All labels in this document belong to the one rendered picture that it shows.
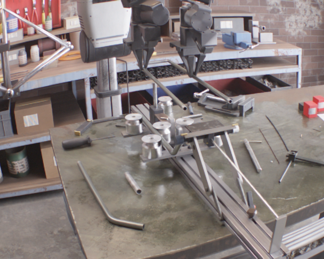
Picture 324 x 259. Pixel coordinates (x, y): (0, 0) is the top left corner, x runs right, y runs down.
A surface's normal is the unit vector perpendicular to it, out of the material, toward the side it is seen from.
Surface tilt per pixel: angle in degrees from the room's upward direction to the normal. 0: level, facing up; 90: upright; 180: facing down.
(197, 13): 92
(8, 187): 0
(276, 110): 0
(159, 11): 92
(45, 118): 90
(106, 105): 90
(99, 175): 0
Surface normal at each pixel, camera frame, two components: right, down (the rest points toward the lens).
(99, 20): 0.40, 0.36
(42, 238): -0.04, -0.91
